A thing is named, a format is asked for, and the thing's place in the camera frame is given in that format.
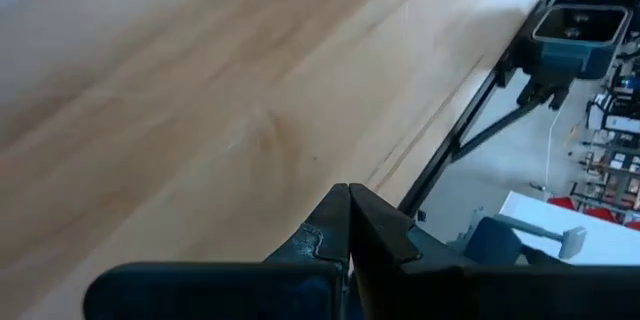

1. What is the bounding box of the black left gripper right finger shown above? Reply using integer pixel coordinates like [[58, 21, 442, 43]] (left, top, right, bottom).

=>
[[348, 182, 640, 320]]

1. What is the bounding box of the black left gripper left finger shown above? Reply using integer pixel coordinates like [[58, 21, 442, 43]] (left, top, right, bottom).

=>
[[82, 182, 352, 320]]

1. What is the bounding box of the red tool cabinet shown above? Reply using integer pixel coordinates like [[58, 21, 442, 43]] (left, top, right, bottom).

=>
[[547, 195, 640, 232]]

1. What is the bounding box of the white table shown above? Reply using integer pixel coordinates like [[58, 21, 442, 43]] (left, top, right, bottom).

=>
[[498, 190, 640, 267]]

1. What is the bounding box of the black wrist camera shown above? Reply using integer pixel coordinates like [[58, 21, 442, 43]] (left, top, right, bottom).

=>
[[529, 3, 632, 81]]

